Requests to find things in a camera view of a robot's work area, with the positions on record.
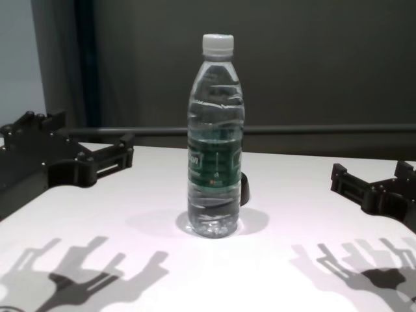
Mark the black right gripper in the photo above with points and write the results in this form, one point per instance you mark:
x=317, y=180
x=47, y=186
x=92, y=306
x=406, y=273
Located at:
x=396, y=201

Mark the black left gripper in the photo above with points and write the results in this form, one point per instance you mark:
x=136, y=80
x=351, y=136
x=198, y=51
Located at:
x=32, y=162

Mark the clear water bottle green label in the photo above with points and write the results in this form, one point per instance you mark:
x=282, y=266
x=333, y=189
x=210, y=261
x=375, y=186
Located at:
x=214, y=146

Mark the green YES button black base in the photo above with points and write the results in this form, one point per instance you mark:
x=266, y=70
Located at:
x=245, y=190

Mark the grey horizontal rail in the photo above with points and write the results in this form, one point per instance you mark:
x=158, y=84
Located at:
x=146, y=131

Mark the dark vertical frame post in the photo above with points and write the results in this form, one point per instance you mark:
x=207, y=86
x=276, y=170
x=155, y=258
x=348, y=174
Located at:
x=89, y=65

